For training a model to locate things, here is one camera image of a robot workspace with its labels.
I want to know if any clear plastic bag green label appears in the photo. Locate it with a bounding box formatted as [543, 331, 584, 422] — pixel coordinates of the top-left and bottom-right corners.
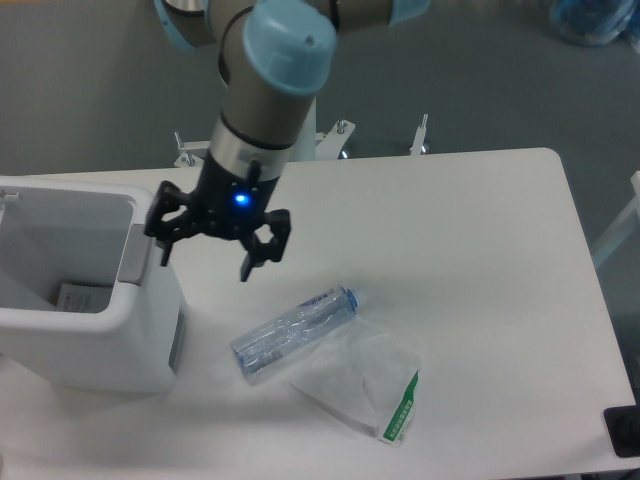
[291, 317, 421, 446]

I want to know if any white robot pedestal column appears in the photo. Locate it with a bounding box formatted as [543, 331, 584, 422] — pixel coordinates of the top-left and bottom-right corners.
[289, 100, 317, 162]

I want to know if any paper trash inside can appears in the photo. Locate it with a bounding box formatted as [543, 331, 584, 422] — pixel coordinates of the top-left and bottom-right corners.
[55, 283, 113, 314]

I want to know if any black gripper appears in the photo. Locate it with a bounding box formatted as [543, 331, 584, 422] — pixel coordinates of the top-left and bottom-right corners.
[144, 155, 291, 282]

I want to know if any blue plastic bag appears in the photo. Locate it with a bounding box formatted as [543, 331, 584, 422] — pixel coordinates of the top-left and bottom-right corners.
[549, 0, 639, 47]

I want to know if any white push-lid trash can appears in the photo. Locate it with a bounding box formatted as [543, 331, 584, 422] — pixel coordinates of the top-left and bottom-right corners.
[1, 176, 186, 393]

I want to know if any clear plastic water bottle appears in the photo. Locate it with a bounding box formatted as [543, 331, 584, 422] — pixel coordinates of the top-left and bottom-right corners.
[230, 285, 367, 384]

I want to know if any white frame at right edge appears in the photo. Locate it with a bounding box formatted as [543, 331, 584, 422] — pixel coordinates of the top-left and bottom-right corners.
[592, 171, 639, 269]

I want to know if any white metal base frame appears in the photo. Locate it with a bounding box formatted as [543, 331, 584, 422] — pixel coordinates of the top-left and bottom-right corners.
[172, 114, 431, 169]

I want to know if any black device at table edge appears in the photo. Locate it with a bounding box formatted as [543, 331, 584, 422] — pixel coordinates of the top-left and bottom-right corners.
[604, 405, 639, 458]

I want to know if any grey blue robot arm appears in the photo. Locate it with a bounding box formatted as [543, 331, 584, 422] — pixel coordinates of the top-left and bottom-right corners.
[145, 1, 428, 279]

